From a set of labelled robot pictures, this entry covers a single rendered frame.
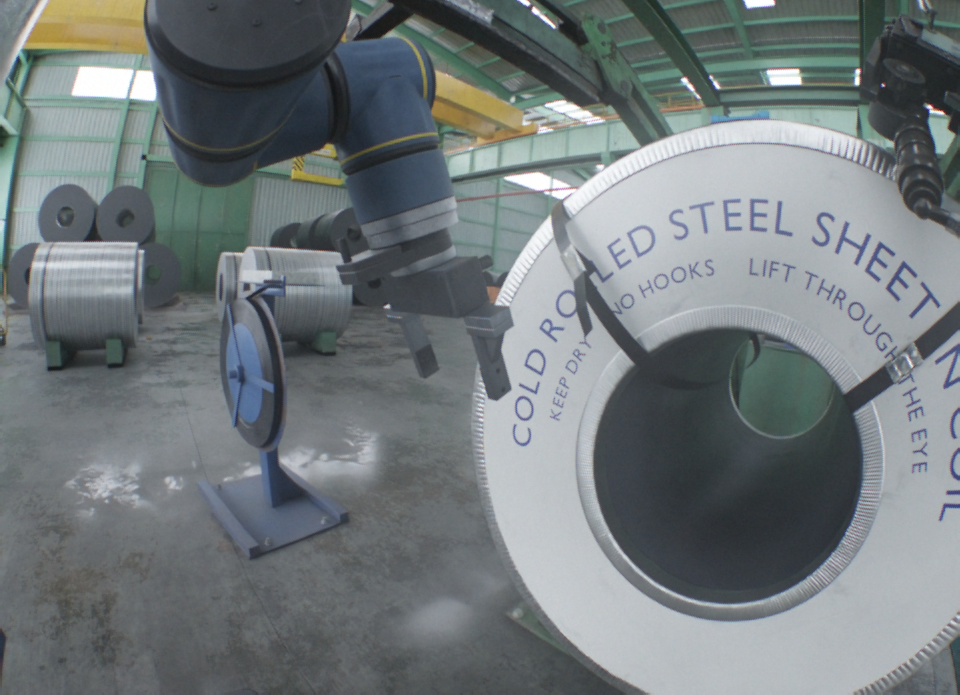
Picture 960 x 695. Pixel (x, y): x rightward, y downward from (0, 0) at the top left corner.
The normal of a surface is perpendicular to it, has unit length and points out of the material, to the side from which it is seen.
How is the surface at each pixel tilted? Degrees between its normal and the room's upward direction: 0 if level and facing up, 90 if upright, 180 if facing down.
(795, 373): 90
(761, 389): 90
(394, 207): 104
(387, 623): 0
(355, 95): 109
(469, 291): 88
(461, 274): 88
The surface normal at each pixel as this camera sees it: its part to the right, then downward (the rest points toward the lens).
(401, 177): 0.22, 0.32
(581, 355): -0.72, 0.03
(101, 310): 0.66, 0.33
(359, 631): 0.08, -0.99
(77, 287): 0.69, -0.05
